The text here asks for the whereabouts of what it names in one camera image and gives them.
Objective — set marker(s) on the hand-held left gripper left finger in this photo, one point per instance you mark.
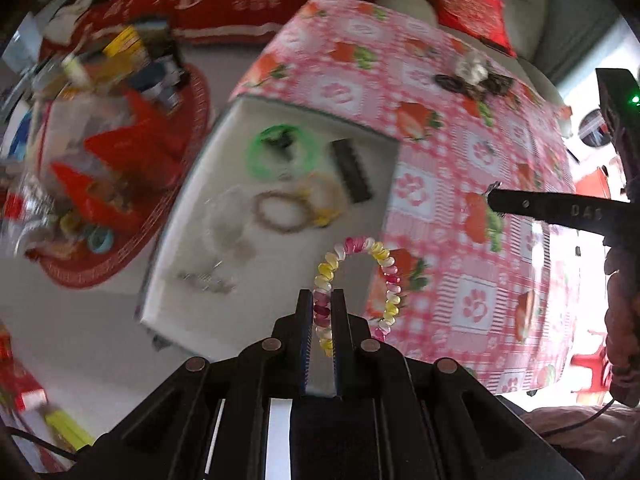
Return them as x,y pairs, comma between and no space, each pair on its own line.
307,335

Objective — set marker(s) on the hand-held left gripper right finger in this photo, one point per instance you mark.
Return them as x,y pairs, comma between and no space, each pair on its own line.
340,335

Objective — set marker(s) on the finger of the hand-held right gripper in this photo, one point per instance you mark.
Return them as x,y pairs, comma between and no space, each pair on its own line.
545,206

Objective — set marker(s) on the silver rhinestone hair clip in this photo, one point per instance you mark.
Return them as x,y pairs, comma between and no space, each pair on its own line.
205,280

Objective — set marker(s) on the black hair claw clip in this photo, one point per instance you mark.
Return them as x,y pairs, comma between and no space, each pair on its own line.
352,172

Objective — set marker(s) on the white tray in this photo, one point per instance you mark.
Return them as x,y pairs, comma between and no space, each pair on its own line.
235,125

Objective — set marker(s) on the person's right hand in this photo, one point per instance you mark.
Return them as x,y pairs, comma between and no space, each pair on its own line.
619,310

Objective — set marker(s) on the red bucket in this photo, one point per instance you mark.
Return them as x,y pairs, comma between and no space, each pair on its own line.
592,185

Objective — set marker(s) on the pink strawberry print tablecloth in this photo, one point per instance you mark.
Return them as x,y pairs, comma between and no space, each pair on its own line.
450,280

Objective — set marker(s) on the leopard print scrunchie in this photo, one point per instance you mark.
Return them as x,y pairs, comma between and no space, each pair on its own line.
497,85

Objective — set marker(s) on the white polka dot scrunchie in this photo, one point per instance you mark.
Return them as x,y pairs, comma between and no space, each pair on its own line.
472,67

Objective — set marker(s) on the red plastic chair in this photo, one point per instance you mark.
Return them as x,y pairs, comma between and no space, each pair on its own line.
590,365

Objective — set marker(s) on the red cushion with gold print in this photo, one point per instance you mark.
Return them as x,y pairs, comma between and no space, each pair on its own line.
470,10

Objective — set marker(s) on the small black hair clip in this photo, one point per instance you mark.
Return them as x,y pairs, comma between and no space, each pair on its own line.
280,140

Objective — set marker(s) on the blue tape roll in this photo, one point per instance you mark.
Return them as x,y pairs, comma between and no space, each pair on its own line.
100,240

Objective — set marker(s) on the person's leg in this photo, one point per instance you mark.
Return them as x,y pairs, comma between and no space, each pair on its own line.
590,452

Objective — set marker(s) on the yellow packet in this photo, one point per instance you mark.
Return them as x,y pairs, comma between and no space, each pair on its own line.
70,427

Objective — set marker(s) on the red plastic bag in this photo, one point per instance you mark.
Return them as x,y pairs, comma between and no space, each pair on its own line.
130,145

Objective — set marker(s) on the red box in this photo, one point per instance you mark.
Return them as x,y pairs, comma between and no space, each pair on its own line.
22,387

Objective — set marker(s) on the red cushion with white print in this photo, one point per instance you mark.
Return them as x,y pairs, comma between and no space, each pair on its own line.
225,5

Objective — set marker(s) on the yellow box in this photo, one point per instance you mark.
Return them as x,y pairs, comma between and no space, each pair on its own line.
125,45

